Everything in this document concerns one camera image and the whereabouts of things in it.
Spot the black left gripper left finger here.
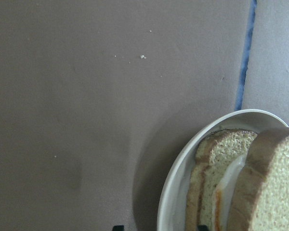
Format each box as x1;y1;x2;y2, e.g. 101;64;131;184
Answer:
112;225;124;231

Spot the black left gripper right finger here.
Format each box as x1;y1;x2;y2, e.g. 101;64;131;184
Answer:
197;225;209;231

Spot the white round plate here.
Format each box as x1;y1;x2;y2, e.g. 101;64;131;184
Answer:
157;109;289;231

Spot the bread slice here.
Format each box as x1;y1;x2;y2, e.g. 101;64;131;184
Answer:
185;129;257;231
227;128;289;231

